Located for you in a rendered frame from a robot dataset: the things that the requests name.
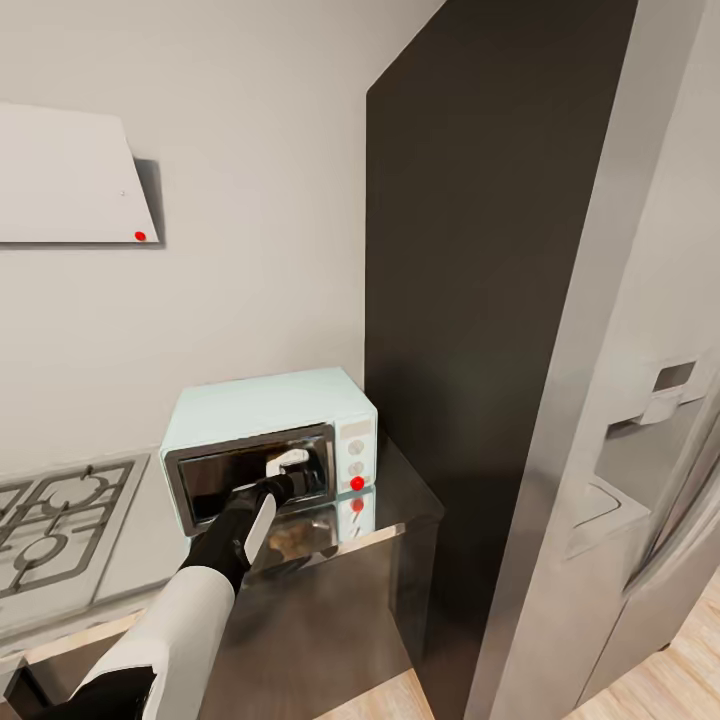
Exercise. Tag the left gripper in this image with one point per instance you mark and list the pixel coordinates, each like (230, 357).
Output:
(296, 484)

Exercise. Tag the oven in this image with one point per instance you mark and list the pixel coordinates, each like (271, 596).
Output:
(21, 695)

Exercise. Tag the range hood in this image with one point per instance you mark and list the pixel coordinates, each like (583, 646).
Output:
(68, 176)

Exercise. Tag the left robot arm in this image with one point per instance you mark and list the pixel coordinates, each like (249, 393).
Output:
(160, 669)

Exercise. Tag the burner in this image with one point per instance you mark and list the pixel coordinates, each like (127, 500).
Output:
(58, 531)

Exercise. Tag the fridge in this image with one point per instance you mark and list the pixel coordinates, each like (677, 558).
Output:
(542, 334)

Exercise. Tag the microwave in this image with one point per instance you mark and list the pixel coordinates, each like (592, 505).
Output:
(220, 435)

